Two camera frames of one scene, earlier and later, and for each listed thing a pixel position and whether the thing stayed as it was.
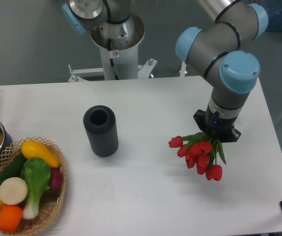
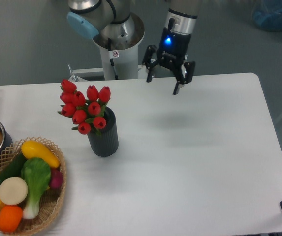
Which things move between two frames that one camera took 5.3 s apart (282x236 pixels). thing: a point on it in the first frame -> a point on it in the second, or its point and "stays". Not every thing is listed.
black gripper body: [221, 128] -> [173, 48]
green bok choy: [36, 172] stays
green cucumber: [13, 169] stays
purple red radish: [56, 178] stays
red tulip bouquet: [202, 150] -> [87, 112]
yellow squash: [33, 149] stays
